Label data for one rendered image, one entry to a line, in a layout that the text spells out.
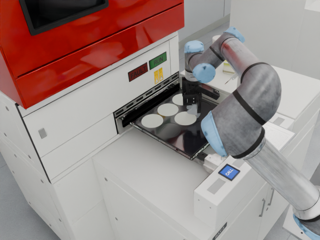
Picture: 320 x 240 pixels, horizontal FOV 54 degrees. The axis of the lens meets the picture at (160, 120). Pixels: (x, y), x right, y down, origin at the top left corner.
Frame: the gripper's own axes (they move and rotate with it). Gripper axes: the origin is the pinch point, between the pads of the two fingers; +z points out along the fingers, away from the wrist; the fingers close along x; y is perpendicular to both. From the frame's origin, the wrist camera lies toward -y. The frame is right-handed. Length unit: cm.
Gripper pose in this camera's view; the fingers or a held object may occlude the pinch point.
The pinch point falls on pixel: (198, 115)
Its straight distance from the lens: 144.4
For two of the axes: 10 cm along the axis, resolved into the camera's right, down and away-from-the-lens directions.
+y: -10.0, 0.5, 0.4
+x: 0.0, 6.2, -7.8
